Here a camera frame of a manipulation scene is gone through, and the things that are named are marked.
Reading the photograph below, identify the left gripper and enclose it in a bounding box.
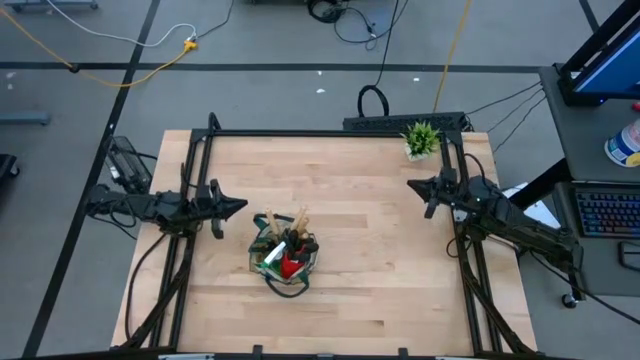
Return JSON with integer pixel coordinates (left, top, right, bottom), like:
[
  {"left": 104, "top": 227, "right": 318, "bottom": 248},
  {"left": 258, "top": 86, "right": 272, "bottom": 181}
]
[{"left": 193, "top": 178, "right": 250, "bottom": 241}]

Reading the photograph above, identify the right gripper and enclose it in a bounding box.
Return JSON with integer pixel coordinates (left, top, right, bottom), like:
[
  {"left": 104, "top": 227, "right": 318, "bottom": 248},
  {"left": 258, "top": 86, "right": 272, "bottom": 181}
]
[{"left": 405, "top": 167, "right": 484, "bottom": 220}]

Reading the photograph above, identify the cream and green gardening bag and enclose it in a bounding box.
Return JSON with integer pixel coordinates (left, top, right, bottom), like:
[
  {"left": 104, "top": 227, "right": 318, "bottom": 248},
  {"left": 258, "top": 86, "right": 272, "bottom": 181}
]
[{"left": 248, "top": 212, "right": 321, "bottom": 300}]

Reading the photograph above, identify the green and white spray bottle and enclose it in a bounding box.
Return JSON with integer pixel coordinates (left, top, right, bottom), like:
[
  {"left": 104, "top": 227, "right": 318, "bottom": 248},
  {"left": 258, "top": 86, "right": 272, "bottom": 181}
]
[{"left": 260, "top": 241, "right": 289, "bottom": 269}]

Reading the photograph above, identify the red and black garden glove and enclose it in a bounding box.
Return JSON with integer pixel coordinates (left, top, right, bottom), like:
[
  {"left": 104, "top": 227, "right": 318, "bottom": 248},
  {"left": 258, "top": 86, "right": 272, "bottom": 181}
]
[{"left": 279, "top": 228, "right": 321, "bottom": 281}]

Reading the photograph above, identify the green plant in white pot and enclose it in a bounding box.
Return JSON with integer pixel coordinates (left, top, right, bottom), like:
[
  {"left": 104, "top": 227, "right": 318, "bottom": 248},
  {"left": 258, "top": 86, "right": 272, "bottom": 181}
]
[{"left": 401, "top": 121, "right": 442, "bottom": 163}]

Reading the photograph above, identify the black mesh controller box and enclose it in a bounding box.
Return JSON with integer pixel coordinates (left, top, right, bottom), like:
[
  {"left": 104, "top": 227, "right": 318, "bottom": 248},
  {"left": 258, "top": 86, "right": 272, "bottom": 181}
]
[{"left": 103, "top": 135, "right": 154, "bottom": 195}]

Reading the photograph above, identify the white paper sheet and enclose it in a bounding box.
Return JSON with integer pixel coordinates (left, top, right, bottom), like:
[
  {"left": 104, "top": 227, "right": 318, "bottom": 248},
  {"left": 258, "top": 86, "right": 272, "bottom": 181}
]
[{"left": 502, "top": 182, "right": 562, "bottom": 229}]

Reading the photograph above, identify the grey side desk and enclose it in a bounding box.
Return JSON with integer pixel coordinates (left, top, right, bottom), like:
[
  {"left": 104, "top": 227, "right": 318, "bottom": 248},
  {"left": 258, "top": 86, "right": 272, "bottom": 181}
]
[{"left": 509, "top": 64, "right": 640, "bottom": 309}]

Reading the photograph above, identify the backlit black keyboard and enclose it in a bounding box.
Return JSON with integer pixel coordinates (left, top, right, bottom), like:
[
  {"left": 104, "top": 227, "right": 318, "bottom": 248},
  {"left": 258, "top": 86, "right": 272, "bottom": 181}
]
[{"left": 574, "top": 189, "right": 640, "bottom": 240}]

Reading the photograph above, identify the white container with blue label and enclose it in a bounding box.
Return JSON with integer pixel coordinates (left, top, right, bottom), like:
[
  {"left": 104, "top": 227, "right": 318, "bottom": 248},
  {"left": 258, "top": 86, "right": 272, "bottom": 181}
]
[{"left": 603, "top": 118, "right": 640, "bottom": 169}]

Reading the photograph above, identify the grey metal floor bar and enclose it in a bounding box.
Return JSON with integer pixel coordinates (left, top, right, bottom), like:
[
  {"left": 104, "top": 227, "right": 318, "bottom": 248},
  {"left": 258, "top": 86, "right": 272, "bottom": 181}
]
[{"left": 0, "top": 110, "right": 51, "bottom": 126}]

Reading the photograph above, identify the black computer monitor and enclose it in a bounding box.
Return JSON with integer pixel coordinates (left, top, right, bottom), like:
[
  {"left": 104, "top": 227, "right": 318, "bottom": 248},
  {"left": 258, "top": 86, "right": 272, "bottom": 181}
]
[{"left": 555, "top": 0, "right": 640, "bottom": 108}]

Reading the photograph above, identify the black cable with loop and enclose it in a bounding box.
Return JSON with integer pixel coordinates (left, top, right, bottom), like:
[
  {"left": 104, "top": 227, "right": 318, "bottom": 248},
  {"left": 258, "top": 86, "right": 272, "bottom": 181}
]
[{"left": 356, "top": 0, "right": 402, "bottom": 119}]

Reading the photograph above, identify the long yellow cable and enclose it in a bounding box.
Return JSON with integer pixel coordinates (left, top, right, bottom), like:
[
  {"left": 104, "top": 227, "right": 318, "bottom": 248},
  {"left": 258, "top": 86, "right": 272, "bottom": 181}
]
[{"left": 432, "top": 0, "right": 474, "bottom": 114}]

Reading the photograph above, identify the yellow extension cable with plug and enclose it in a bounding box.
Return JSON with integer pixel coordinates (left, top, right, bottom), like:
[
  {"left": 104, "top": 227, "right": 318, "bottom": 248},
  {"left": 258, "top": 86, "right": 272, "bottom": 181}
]
[{"left": 0, "top": 7, "right": 199, "bottom": 90}]

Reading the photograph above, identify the white floor cable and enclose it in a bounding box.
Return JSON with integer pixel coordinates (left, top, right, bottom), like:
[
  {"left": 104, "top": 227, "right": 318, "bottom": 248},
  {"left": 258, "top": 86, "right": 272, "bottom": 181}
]
[{"left": 47, "top": 0, "right": 198, "bottom": 49}]

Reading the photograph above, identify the black cable bundle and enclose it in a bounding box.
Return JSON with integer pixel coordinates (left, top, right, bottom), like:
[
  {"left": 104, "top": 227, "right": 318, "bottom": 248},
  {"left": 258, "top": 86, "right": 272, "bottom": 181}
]
[{"left": 305, "top": 0, "right": 409, "bottom": 52}]

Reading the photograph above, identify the grey metal floor frame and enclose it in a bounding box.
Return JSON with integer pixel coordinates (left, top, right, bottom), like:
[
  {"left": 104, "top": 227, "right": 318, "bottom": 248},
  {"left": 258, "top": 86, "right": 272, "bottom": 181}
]
[{"left": 4, "top": 0, "right": 99, "bottom": 14}]

